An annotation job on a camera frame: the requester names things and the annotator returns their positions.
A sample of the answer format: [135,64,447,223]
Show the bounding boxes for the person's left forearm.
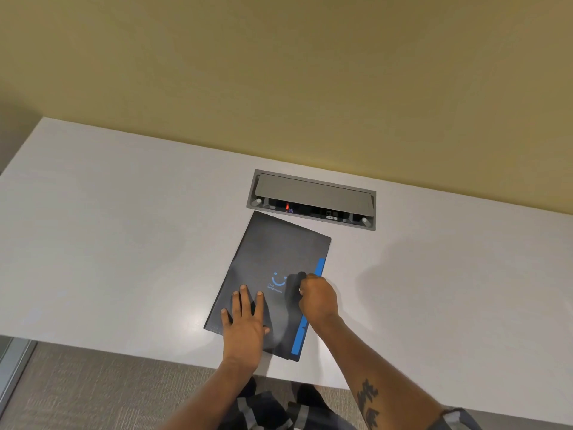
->
[163,359,261,430]

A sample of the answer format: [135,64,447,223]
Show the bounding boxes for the person's left hand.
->
[221,285,271,371]

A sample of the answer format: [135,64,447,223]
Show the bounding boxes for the grey table outlet box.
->
[246,169,377,231]

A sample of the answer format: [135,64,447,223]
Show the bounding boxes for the person's right forearm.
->
[308,315,450,430]

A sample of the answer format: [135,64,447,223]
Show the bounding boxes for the glass partition panel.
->
[0,336,38,403]

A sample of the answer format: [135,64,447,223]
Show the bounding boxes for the dark grey folder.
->
[204,211,332,363]

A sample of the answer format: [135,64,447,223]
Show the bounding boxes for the blue tabbed sheet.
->
[291,257,326,357]

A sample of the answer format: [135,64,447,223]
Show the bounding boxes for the person's dark striped trousers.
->
[218,376,346,430]

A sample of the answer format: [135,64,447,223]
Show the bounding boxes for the person's grey sleeve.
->
[429,406,483,430]

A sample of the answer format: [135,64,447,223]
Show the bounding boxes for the person's right hand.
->
[298,274,340,328]

